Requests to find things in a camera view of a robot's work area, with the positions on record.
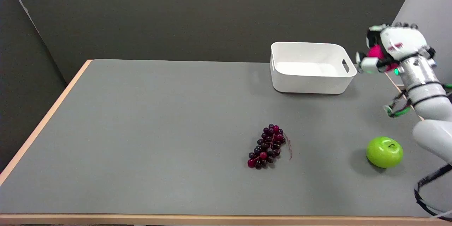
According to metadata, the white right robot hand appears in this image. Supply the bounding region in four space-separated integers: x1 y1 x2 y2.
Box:
355 22 436 75

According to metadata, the red apple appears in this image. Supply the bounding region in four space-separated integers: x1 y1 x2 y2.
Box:
367 44 399 72

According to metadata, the white plastic box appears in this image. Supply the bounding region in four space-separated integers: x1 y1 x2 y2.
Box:
270 42 357 95

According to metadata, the green apple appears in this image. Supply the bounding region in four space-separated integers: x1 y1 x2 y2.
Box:
366 137 404 168

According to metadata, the dark purple grape bunch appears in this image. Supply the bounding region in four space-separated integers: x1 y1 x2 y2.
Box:
247 124 293 170

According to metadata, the green and black cable bundle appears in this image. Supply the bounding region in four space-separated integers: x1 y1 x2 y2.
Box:
383 90 412 118

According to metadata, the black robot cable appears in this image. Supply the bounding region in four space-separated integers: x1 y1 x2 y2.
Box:
414 164 452 218

